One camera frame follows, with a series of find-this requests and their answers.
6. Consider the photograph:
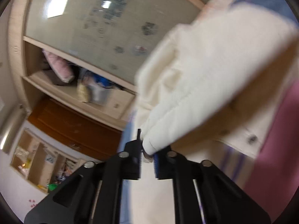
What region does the wall bookshelf with books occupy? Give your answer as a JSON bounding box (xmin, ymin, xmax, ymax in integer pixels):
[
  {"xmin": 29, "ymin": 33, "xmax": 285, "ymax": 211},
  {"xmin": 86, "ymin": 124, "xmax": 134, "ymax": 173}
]
[{"xmin": 11, "ymin": 128, "xmax": 85, "ymax": 194}]

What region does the clear plastic storage box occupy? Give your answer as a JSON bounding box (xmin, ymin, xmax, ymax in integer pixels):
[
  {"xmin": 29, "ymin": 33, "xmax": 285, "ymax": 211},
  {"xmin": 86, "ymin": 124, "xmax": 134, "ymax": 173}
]
[{"xmin": 88, "ymin": 84, "xmax": 110, "ymax": 105}]

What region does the hanging pink puffer jacket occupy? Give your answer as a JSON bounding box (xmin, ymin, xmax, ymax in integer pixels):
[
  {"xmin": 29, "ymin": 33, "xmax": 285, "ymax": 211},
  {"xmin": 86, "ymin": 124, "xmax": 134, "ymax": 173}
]
[{"xmin": 43, "ymin": 49, "xmax": 75, "ymax": 83}]

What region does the beige cloth bag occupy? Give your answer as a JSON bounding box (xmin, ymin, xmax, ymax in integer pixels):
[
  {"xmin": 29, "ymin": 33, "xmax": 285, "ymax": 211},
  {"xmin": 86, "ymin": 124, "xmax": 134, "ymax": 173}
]
[{"xmin": 76, "ymin": 80, "xmax": 91, "ymax": 103}]

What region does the pink white hooded jacket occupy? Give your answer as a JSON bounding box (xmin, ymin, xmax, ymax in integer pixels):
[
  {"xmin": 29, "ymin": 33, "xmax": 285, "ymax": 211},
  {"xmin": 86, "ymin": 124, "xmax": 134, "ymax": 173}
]
[{"xmin": 126, "ymin": 2, "xmax": 299, "ymax": 224}]

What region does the blue garment in wardrobe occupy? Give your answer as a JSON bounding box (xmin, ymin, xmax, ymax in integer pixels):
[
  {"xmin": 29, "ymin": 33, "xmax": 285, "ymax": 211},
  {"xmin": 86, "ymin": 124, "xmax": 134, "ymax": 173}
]
[{"xmin": 93, "ymin": 74, "xmax": 114, "ymax": 88}]

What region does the brown wooden door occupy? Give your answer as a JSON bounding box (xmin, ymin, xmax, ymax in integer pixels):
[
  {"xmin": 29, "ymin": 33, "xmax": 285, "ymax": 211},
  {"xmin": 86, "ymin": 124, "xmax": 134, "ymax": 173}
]
[{"xmin": 28, "ymin": 96, "xmax": 122, "ymax": 161}]

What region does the beige sliding door wardrobe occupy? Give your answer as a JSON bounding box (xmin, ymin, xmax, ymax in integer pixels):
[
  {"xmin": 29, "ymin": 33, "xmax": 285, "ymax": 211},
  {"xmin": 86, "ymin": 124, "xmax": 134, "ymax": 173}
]
[{"xmin": 8, "ymin": 0, "xmax": 209, "ymax": 130}]

